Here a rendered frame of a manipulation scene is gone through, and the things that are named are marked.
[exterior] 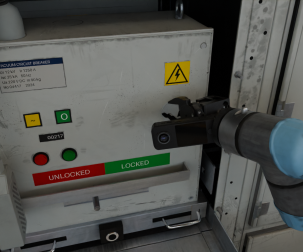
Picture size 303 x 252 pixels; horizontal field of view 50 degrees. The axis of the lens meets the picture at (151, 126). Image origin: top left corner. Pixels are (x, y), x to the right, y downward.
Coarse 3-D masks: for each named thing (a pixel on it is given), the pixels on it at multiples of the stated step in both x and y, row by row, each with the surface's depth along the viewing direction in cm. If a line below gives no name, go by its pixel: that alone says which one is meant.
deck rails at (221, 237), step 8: (216, 216) 85; (216, 224) 86; (208, 232) 89; (216, 232) 87; (224, 232) 82; (208, 240) 87; (216, 240) 87; (224, 240) 82; (216, 248) 84; (224, 248) 83; (232, 248) 78
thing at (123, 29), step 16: (64, 16) 77; (80, 16) 77; (96, 16) 77; (112, 16) 77; (128, 16) 77; (144, 16) 77; (160, 16) 77; (32, 32) 64; (48, 32) 64; (64, 32) 64; (80, 32) 64; (96, 32) 64; (112, 32) 64; (128, 32) 64; (144, 32) 63; (160, 32) 63; (176, 32) 64; (192, 32) 65; (208, 80) 71
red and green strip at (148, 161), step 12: (144, 156) 77; (156, 156) 78; (168, 156) 79; (72, 168) 73; (84, 168) 74; (96, 168) 75; (108, 168) 76; (120, 168) 77; (132, 168) 78; (36, 180) 72; (48, 180) 73; (60, 180) 74
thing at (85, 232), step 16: (160, 208) 87; (176, 208) 87; (80, 224) 82; (96, 224) 82; (128, 224) 85; (144, 224) 87; (160, 224) 89; (32, 240) 79; (48, 240) 81; (64, 240) 82; (80, 240) 84
